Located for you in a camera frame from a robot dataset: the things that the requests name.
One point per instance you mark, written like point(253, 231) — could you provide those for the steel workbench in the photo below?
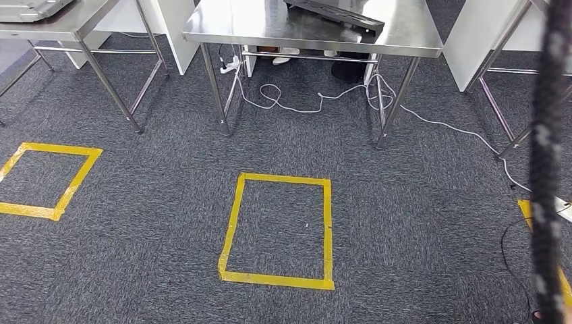
point(44, 32)
point(250, 22)
point(496, 103)

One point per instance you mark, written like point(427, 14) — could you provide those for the white power strip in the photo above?
point(564, 210)
point(230, 67)

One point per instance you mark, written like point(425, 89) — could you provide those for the white shoe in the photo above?
point(330, 53)
point(286, 57)

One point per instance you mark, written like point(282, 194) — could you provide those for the long black plastic part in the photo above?
point(339, 13)

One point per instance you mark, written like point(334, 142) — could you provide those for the black bag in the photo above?
point(351, 71)

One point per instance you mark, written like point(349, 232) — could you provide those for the grey metal tray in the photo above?
point(31, 9)

